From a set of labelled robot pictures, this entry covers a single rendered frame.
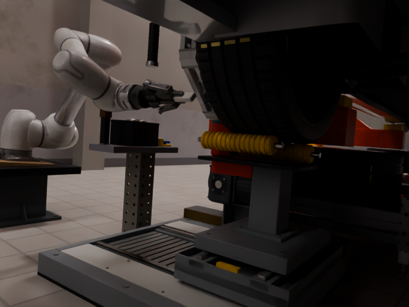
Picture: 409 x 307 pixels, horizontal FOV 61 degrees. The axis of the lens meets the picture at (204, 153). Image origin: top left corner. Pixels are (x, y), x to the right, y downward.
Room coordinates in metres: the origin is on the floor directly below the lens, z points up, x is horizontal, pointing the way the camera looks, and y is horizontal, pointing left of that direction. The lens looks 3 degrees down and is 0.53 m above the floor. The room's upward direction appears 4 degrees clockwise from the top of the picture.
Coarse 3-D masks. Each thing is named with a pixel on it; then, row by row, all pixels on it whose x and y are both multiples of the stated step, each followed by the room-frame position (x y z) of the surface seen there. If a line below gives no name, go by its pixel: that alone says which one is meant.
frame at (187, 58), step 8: (184, 40) 1.02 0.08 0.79; (192, 40) 1.00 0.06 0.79; (184, 48) 1.02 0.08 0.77; (192, 48) 1.00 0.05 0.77; (184, 56) 1.01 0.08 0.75; (192, 56) 1.00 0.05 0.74; (184, 64) 1.03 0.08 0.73; (192, 64) 1.01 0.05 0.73; (192, 72) 1.05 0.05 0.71; (192, 80) 1.06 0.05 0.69; (200, 80) 1.04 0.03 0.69; (192, 88) 1.08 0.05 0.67; (200, 88) 1.09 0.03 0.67; (200, 96) 1.09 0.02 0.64; (200, 104) 1.12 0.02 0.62; (208, 104) 1.14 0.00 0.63; (208, 112) 1.13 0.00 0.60
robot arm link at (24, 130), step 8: (16, 112) 1.85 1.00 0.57; (24, 112) 1.87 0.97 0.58; (8, 120) 1.83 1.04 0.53; (16, 120) 1.83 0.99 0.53; (24, 120) 1.85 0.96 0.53; (32, 120) 1.89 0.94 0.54; (8, 128) 1.82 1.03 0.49; (16, 128) 1.83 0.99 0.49; (24, 128) 1.85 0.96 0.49; (32, 128) 1.88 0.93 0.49; (40, 128) 1.91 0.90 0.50; (8, 136) 1.82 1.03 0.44; (16, 136) 1.83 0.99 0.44; (24, 136) 1.85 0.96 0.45; (32, 136) 1.88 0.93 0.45; (40, 136) 1.91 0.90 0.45; (8, 144) 1.82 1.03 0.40; (16, 144) 1.83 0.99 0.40; (24, 144) 1.85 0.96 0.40; (32, 144) 1.89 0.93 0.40
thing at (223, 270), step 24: (192, 264) 0.99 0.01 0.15; (216, 264) 0.95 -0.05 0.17; (240, 264) 1.03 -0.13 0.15; (312, 264) 1.08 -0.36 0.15; (336, 264) 1.17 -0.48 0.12; (216, 288) 0.94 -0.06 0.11; (240, 288) 0.90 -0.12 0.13; (264, 288) 0.86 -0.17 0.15; (288, 288) 0.89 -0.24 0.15; (312, 288) 0.97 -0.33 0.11
